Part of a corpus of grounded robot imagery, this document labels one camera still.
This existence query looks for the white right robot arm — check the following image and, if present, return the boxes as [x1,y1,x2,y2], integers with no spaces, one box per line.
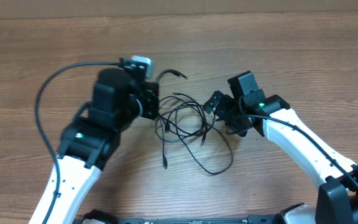
[203,71,358,224]

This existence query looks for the black USB-C cable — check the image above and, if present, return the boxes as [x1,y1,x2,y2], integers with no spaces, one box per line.
[158,92,234,175]

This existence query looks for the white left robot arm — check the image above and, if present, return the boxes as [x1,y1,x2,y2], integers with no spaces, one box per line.
[30,64,158,223]

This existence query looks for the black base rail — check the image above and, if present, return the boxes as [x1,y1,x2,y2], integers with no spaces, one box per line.
[73,210,291,224]

